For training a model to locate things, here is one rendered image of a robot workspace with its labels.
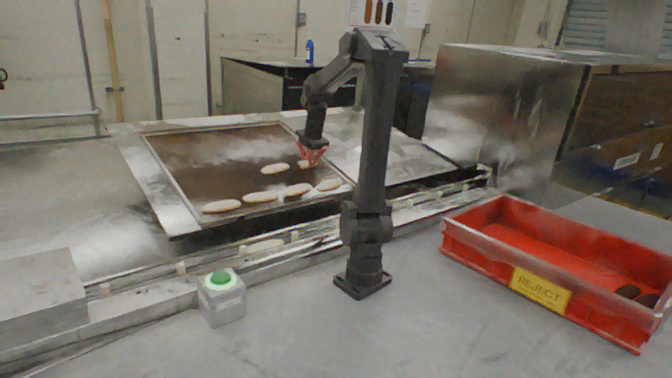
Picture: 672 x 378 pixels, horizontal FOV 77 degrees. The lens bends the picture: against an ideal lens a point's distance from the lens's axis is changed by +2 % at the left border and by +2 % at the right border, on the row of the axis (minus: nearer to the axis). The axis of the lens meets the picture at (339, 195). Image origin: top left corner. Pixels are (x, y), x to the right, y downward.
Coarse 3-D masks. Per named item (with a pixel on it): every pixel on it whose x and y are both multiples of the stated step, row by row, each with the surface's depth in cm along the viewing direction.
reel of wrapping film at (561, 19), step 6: (564, 0) 185; (570, 0) 185; (564, 6) 185; (570, 6) 187; (558, 12) 187; (564, 12) 186; (558, 18) 188; (564, 18) 188; (558, 24) 188; (564, 24) 190; (552, 30) 190; (558, 30) 189; (552, 36) 191; (558, 36) 190; (552, 42) 192
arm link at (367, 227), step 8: (360, 216) 88; (368, 216) 89; (376, 216) 89; (360, 224) 87; (368, 224) 88; (376, 224) 88; (360, 232) 87; (368, 232) 88; (376, 232) 88; (360, 240) 88; (368, 240) 89; (376, 240) 90; (352, 248) 91; (360, 248) 88; (368, 248) 88; (376, 248) 89; (360, 256) 89; (368, 256) 89; (376, 256) 90
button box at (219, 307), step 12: (204, 276) 79; (204, 288) 76; (240, 288) 78; (204, 300) 77; (216, 300) 75; (228, 300) 77; (240, 300) 79; (204, 312) 79; (216, 312) 76; (228, 312) 78; (240, 312) 80; (216, 324) 77
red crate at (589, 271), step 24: (456, 240) 106; (504, 240) 119; (528, 240) 120; (480, 264) 102; (504, 264) 98; (576, 264) 110; (648, 288) 103; (576, 312) 88; (624, 336) 82; (648, 336) 83
